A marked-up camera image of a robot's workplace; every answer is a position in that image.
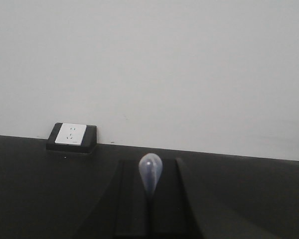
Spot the white wall power socket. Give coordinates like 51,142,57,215
54,123,87,146

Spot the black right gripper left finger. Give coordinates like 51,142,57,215
74,160,147,239

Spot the black socket mounting box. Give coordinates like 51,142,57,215
46,122,97,153

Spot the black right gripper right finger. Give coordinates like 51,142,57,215
150,158,205,239

